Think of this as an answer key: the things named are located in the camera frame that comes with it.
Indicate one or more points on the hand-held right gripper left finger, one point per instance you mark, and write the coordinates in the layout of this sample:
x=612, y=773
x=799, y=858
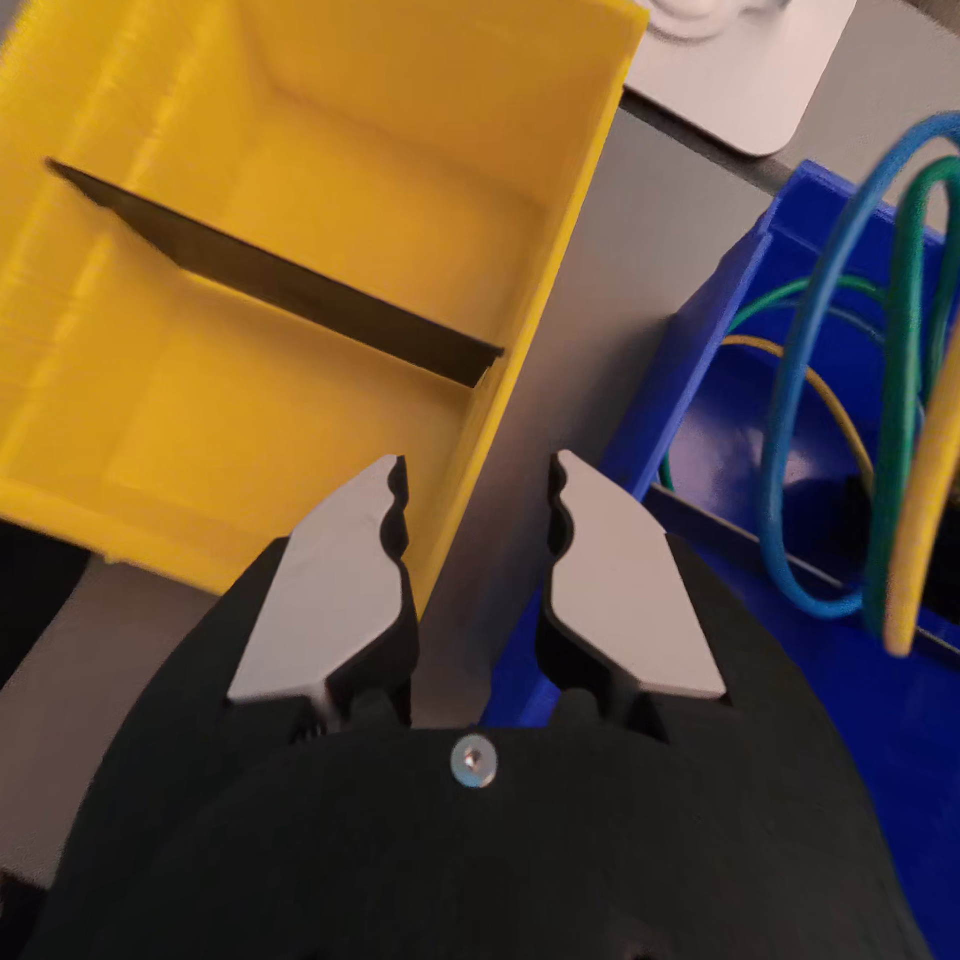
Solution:
x=330, y=600

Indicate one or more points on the yellow plastic bin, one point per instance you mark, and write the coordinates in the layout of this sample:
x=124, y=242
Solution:
x=300, y=187

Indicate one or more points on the blue plastic bin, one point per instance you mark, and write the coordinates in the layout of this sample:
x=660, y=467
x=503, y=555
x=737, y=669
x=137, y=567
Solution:
x=825, y=712

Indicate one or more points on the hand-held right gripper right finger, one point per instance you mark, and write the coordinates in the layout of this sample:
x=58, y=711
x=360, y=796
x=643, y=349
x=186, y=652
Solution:
x=630, y=600

